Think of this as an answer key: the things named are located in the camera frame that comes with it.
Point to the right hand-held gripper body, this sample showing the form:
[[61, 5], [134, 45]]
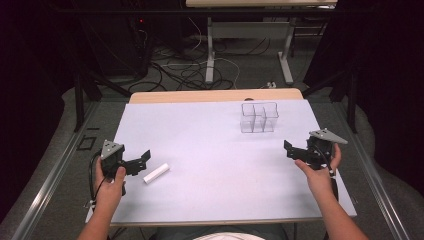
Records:
[[321, 150]]

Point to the white table mat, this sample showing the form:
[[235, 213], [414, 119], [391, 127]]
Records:
[[213, 160]]

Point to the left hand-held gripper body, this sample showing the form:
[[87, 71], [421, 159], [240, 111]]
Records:
[[111, 160]]

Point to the black curtain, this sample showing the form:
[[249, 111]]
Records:
[[30, 100], [390, 83]]

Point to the white rectangular stick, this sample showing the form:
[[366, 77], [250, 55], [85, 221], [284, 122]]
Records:
[[156, 173]]

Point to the black computer tower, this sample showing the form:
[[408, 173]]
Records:
[[126, 43]]

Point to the person's left hand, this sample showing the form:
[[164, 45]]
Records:
[[108, 191]]

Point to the person's right hand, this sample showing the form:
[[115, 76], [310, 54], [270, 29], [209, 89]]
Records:
[[318, 181]]

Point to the person's clothing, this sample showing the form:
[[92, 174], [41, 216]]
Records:
[[220, 234]]

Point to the black frame post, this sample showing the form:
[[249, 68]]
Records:
[[78, 100]]

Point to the metal floor rail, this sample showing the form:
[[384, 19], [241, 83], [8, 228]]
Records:
[[50, 181], [373, 180]]

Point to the desk with white legs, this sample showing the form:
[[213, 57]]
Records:
[[246, 30]]

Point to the white plug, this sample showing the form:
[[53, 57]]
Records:
[[271, 85]]

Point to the clear plastic compartment organizer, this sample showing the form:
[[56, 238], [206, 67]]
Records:
[[259, 117]]

